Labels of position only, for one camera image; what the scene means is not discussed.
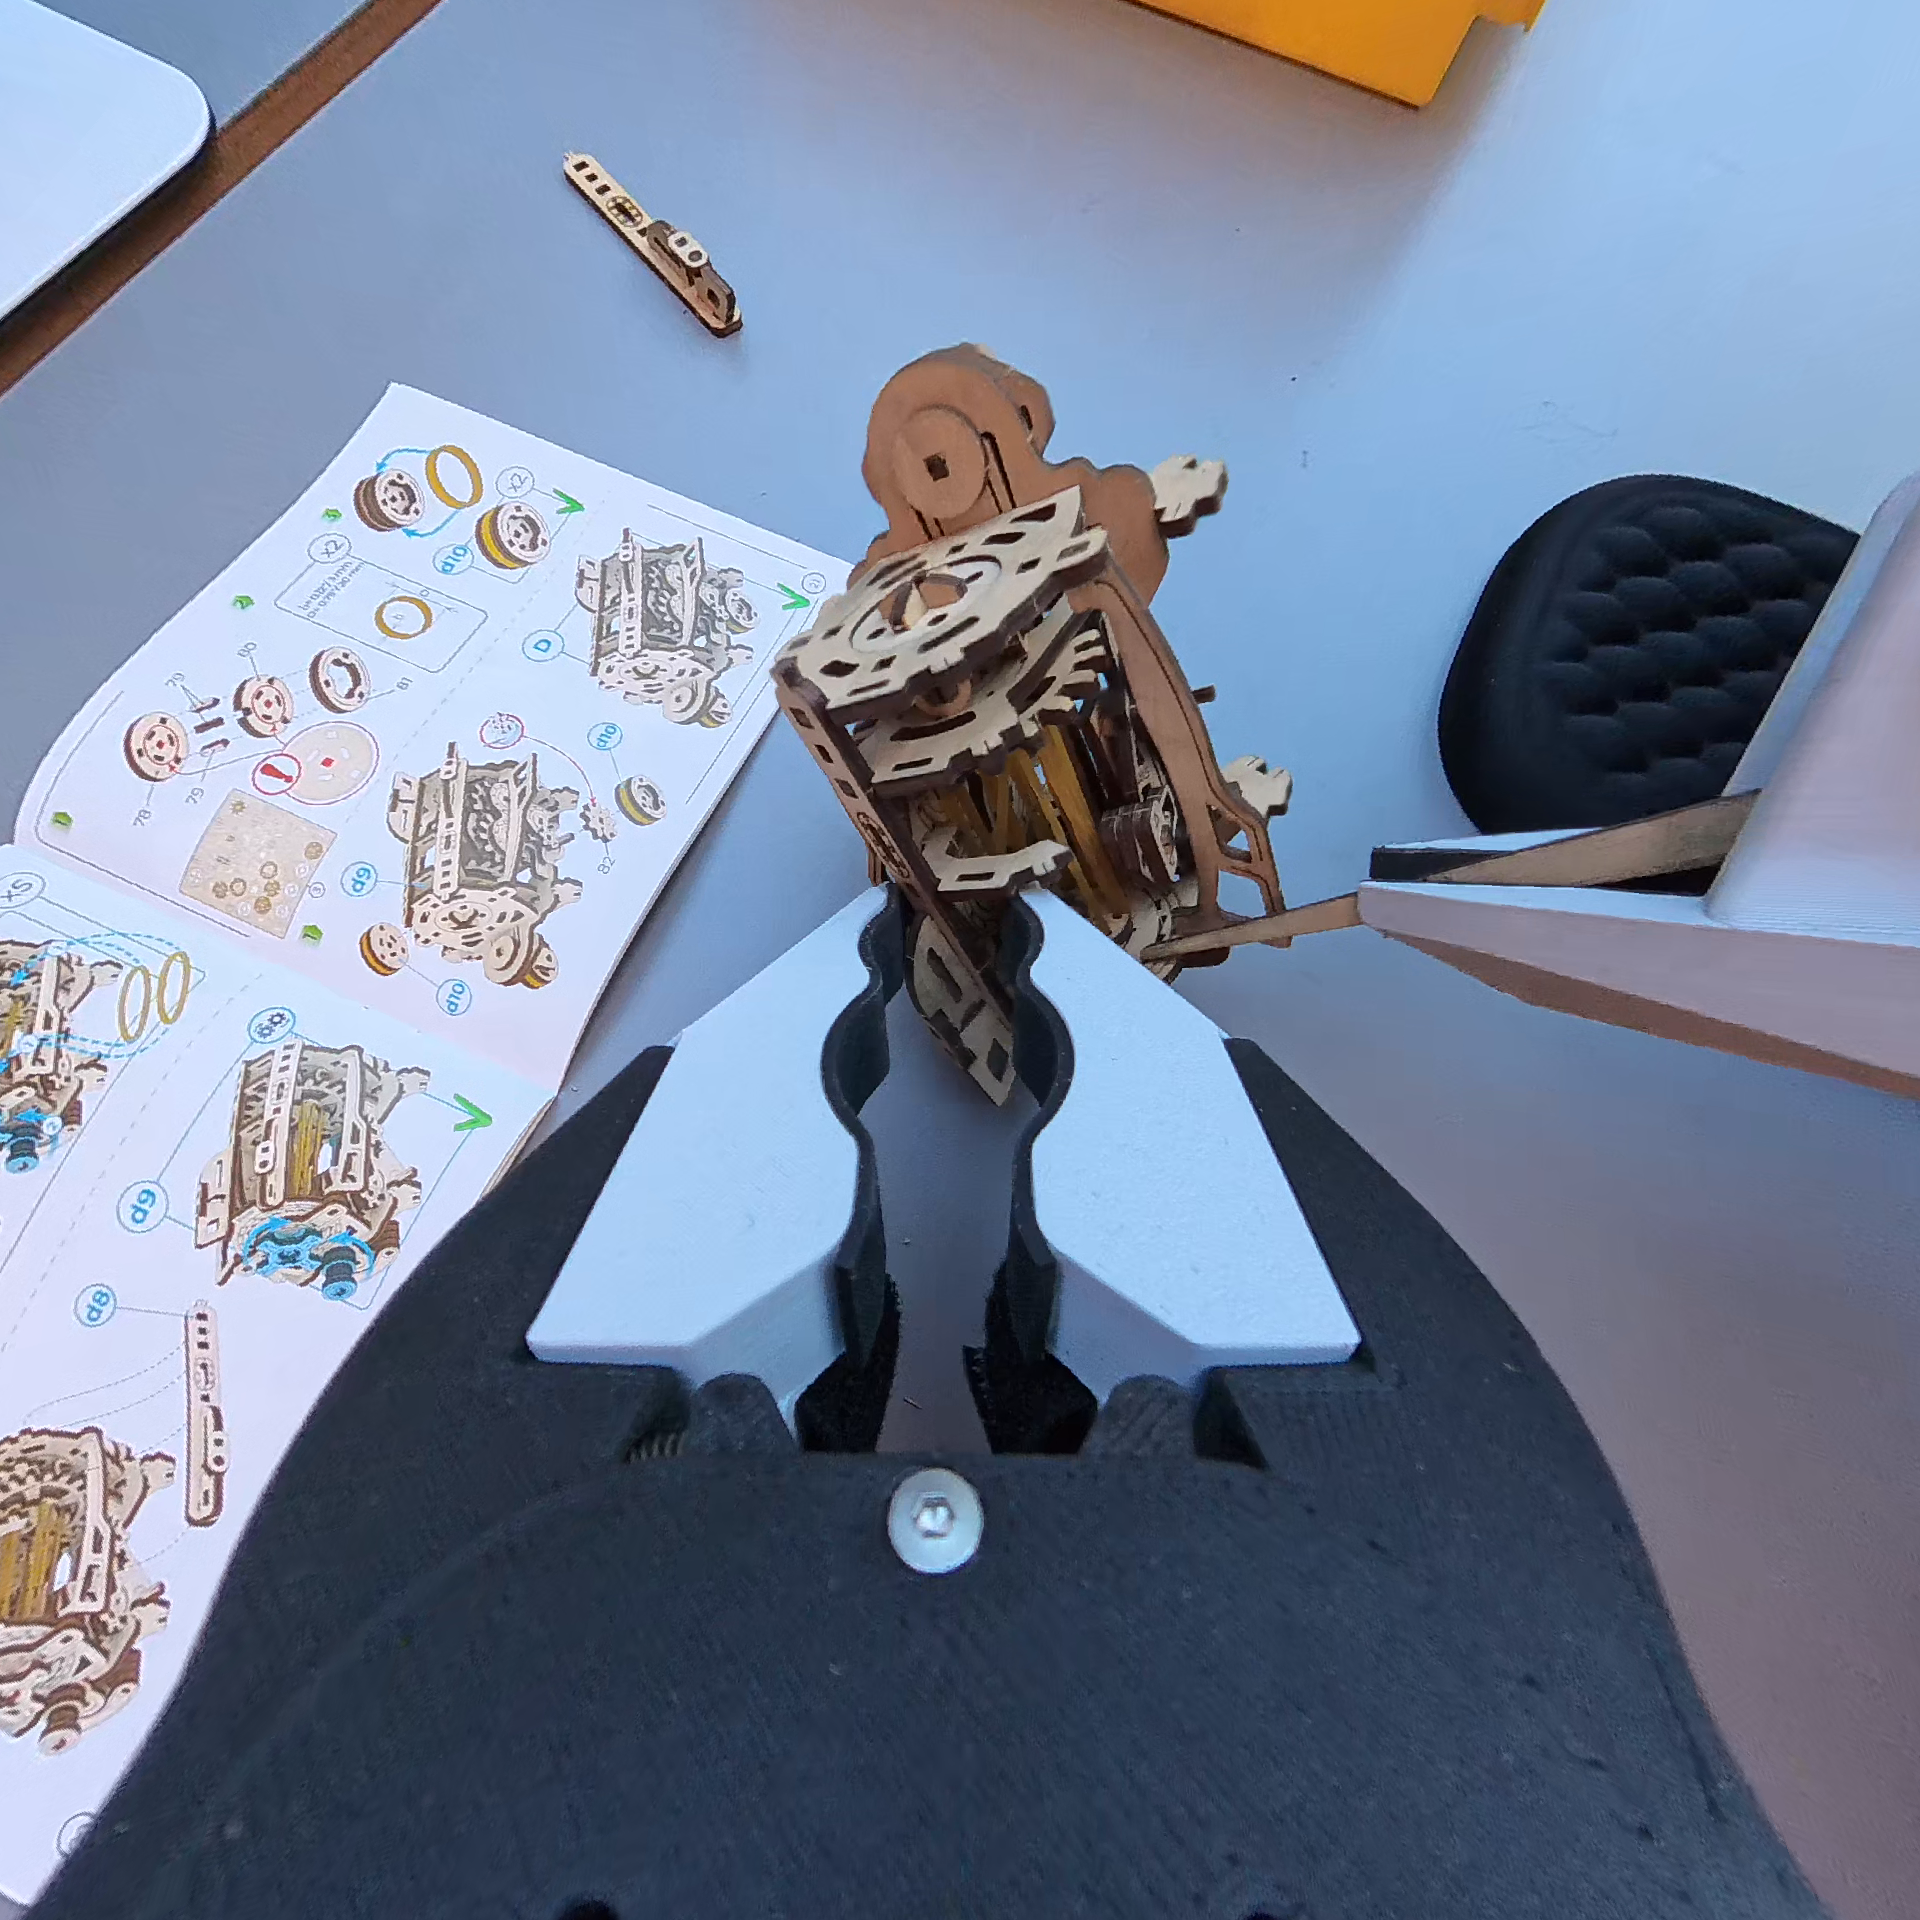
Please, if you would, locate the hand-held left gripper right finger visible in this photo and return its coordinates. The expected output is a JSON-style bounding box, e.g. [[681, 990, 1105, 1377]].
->
[[966, 891, 1366, 1453]]

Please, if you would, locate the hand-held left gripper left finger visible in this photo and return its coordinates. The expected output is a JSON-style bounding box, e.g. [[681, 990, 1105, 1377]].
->
[[525, 885, 905, 1453]]

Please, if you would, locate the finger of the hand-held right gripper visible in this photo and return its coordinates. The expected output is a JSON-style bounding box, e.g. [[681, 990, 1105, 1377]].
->
[[1366, 792, 1760, 896], [1358, 885, 1920, 1099]]

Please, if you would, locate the thin wooden strip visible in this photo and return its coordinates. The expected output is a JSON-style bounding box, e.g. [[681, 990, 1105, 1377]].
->
[[1140, 891, 1366, 963]]

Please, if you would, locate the wooden mechanical model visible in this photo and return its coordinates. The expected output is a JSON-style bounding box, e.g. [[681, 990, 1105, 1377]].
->
[[772, 344, 1296, 1114]]

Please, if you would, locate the model instruction booklet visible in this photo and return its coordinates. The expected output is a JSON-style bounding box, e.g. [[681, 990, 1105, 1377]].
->
[[0, 382, 854, 1869]]

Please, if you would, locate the black padded wrist rest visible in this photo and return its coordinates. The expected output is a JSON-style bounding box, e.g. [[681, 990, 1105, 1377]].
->
[[1438, 472, 1862, 842]]

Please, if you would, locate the yellow plastic bin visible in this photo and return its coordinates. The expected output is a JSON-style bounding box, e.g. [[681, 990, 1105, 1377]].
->
[[1124, 0, 1547, 110]]

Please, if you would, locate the small slotted wooden part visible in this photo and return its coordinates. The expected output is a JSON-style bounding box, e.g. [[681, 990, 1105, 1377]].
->
[[565, 152, 746, 339]]

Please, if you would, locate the white monitor stand base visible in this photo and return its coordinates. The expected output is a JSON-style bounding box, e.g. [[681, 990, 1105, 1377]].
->
[[0, 0, 212, 324]]

